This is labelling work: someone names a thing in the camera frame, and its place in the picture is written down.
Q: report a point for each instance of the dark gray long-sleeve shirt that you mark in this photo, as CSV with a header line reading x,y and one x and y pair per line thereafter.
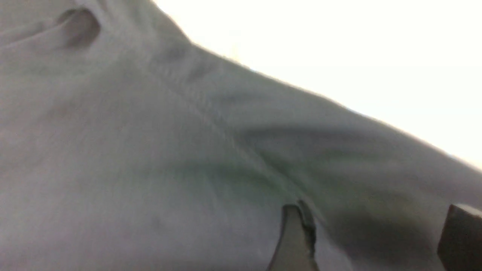
x,y
125,147

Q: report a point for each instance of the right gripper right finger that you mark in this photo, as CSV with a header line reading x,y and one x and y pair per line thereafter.
x,y
460,245

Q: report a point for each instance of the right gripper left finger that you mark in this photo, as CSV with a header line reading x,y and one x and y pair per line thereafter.
x,y
295,248

